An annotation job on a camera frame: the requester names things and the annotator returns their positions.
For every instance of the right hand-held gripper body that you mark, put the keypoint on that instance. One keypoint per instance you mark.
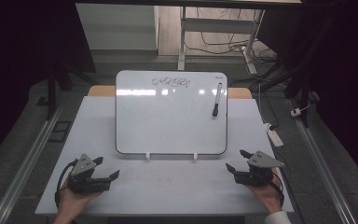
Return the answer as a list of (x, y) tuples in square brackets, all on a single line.
[(259, 171)]

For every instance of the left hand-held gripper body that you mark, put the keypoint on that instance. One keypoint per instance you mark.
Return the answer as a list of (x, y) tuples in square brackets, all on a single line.
[(82, 166)]

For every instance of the black and white marker pen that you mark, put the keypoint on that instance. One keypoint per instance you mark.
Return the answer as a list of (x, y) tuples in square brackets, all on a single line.
[(217, 99)]

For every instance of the white magnetic whiteboard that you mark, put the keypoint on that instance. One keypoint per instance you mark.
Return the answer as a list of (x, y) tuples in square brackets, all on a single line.
[(167, 124)]

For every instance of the person's right hand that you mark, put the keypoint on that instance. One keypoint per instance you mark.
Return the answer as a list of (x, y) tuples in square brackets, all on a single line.
[(268, 196)]

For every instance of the person's left hand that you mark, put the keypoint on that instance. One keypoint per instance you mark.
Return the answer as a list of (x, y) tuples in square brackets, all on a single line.
[(74, 202)]

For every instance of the white power strip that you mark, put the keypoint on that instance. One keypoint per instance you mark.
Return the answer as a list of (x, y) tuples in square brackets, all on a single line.
[(275, 138)]

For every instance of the black plug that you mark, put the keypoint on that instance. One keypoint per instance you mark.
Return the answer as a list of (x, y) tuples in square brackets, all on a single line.
[(273, 127)]

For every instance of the white whiteboard stand foot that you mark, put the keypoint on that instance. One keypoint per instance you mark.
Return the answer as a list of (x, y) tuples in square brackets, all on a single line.
[(195, 156), (148, 156)]

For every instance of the small white adapter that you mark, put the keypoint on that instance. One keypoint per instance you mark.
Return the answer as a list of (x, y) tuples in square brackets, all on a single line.
[(295, 112)]

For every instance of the wooden board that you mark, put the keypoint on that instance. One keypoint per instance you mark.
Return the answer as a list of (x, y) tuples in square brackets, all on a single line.
[(101, 91)]

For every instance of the black stand legs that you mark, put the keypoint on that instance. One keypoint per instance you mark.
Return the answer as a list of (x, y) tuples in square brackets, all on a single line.
[(51, 93), (296, 84)]

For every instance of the black curtain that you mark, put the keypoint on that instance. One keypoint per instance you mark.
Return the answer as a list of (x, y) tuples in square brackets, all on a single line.
[(345, 77), (18, 62)]

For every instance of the white cabinet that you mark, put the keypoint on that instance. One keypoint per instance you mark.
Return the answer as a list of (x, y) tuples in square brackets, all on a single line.
[(116, 28)]

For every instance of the black floor frame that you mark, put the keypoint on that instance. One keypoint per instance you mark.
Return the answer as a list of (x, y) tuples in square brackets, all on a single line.
[(51, 137)]

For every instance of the aluminium floor rail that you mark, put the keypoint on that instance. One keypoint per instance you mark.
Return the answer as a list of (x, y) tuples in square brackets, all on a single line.
[(323, 168), (28, 165)]

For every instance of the white desk frame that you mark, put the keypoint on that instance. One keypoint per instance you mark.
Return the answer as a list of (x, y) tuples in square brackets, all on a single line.
[(217, 25)]

